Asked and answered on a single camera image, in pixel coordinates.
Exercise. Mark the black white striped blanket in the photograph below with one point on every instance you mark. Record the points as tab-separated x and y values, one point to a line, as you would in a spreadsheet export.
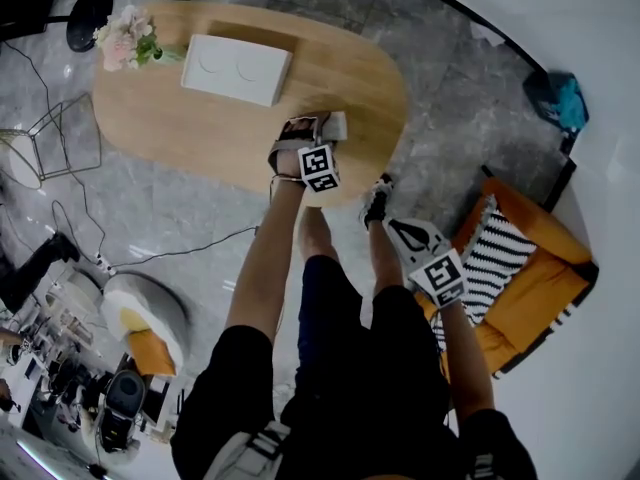
495	263

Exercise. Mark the person's left forearm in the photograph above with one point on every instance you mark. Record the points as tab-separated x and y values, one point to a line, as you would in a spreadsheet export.
260	268

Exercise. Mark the person's right forearm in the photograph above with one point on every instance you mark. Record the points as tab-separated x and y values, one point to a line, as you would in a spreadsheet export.
465	363

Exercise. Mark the oval wooden coffee table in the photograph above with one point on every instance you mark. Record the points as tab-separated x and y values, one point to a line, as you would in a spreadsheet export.
200	133

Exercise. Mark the person's left hand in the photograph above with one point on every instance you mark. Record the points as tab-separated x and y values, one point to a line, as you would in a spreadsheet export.
302	129

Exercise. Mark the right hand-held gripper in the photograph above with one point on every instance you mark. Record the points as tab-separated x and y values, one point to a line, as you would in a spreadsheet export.
440	275

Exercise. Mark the grey round floor pouf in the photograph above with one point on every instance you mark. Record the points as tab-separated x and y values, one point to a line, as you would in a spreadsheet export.
170	308

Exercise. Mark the small white case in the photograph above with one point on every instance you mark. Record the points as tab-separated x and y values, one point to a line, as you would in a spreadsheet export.
336	127

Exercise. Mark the person's black shorts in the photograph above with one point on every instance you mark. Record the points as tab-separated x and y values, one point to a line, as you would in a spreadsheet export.
350	348

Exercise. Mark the person's left leg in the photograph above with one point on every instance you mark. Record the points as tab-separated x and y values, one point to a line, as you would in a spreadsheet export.
317	238

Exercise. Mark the person's right leg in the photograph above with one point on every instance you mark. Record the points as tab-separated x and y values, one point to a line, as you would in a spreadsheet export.
387	263

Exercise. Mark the orange floor sofa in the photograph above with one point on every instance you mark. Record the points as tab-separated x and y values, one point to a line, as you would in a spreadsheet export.
540	278

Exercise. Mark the large white flat box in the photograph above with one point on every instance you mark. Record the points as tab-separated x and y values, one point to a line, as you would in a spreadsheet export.
235	70

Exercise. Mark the black standing fan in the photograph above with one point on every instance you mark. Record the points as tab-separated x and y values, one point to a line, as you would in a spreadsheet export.
90	18

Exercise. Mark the pink flowers in green vase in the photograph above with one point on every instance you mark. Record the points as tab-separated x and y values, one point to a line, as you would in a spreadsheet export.
125	40

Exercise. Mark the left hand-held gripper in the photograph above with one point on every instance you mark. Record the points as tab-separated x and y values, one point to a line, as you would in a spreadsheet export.
320	168

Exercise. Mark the person's leg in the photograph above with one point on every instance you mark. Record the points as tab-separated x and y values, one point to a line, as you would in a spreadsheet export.
387	263
317	238

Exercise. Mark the white power strip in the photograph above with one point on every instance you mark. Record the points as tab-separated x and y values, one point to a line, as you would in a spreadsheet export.
106	264

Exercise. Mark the person's right sneaker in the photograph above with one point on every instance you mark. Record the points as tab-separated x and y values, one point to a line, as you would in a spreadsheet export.
376	203

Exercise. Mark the white yellow egg-shaped cushion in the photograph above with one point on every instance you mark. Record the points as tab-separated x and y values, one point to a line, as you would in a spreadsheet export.
132	318

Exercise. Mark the orange square cushion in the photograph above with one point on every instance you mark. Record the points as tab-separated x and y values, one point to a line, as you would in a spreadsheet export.
152	353

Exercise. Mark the black rounded device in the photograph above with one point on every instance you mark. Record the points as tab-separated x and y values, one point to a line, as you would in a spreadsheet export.
124	398

